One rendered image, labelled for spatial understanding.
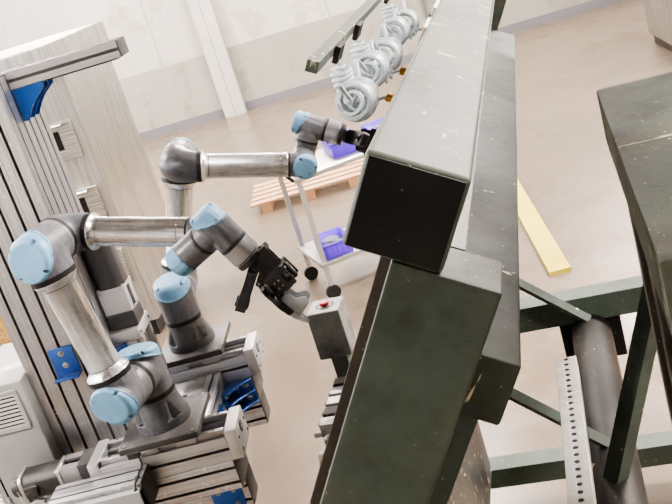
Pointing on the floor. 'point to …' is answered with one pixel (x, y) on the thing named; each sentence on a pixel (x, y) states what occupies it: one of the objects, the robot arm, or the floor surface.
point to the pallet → (264, 194)
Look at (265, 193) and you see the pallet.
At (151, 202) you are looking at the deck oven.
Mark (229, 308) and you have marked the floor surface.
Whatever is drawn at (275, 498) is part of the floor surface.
